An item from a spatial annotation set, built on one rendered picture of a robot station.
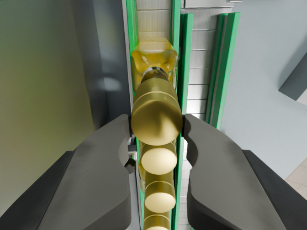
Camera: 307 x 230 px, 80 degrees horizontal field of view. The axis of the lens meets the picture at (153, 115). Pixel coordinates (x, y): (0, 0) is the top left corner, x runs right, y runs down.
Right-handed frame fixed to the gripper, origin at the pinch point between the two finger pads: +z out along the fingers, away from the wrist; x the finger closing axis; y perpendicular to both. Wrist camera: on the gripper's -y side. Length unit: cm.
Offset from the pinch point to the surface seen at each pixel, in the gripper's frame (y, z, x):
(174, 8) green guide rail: -7.2, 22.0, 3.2
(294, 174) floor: 127, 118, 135
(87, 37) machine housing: -2.2, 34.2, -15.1
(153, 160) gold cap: 5.7, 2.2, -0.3
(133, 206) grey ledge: 51, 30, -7
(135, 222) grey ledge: 59, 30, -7
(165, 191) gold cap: 10.1, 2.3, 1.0
